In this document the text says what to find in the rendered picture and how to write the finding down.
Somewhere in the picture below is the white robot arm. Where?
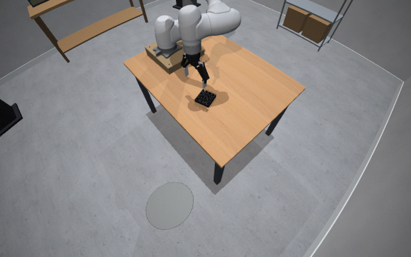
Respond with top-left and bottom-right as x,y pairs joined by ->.
153,0 -> 241,59

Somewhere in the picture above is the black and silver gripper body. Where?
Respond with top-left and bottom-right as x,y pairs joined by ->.
185,52 -> 200,66

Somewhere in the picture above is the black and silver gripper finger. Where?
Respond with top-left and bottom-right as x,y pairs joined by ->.
192,61 -> 210,89
181,54 -> 191,77

